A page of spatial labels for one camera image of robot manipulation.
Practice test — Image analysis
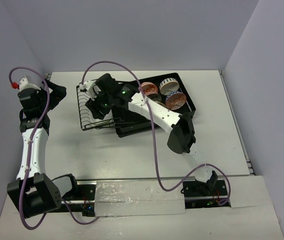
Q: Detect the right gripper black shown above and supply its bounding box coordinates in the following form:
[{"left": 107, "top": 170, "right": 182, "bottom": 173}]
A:
[{"left": 85, "top": 88, "right": 114, "bottom": 121}]

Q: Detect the orange floral bowl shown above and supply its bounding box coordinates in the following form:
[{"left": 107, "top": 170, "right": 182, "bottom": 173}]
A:
[{"left": 141, "top": 82, "right": 158, "bottom": 96}]

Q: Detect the black leaf pattern bowl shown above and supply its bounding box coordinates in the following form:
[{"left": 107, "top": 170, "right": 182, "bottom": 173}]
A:
[{"left": 147, "top": 93, "right": 162, "bottom": 103}]

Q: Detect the white bowl pink rim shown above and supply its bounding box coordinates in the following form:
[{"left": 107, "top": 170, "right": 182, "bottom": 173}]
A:
[{"left": 159, "top": 77, "right": 180, "bottom": 95}]

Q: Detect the orange blue geometric bowl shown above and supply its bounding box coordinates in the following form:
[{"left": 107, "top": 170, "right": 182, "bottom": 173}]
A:
[{"left": 165, "top": 91, "right": 187, "bottom": 111}]

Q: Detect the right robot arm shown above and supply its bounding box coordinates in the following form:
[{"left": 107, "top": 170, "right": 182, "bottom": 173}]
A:
[{"left": 79, "top": 73, "right": 196, "bottom": 155}]

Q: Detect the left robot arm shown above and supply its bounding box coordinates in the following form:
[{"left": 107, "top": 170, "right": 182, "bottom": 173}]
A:
[{"left": 7, "top": 77, "right": 80, "bottom": 219}]

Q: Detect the white taped sheet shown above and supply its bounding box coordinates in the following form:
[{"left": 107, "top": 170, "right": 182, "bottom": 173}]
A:
[{"left": 94, "top": 180, "right": 186, "bottom": 217}]

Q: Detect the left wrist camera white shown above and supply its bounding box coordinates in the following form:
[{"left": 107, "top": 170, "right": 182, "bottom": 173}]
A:
[{"left": 11, "top": 75, "right": 41, "bottom": 92}]

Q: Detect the black wire plate rack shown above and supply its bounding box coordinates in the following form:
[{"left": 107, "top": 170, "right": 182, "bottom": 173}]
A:
[{"left": 76, "top": 81, "right": 125, "bottom": 131}]

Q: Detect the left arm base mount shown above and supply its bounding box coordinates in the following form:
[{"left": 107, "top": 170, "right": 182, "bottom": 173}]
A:
[{"left": 53, "top": 177, "right": 97, "bottom": 217}]

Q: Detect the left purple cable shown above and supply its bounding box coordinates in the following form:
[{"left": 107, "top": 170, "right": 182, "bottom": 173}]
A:
[{"left": 8, "top": 66, "right": 100, "bottom": 230}]

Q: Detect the purple cable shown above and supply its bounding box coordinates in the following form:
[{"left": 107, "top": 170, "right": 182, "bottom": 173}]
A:
[
  {"left": 81, "top": 60, "right": 232, "bottom": 206},
  {"left": 8, "top": 66, "right": 100, "bottom": 230}
]

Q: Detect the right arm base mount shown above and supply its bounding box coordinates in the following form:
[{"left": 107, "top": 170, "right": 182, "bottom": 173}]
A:
[{"left": 180, "top": 179, "right": 230, "bottom": 209}]

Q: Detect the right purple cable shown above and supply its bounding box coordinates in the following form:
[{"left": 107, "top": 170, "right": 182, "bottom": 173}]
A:
[{"left": 81, "top": 60, "right": 232, "bottom": 206}]

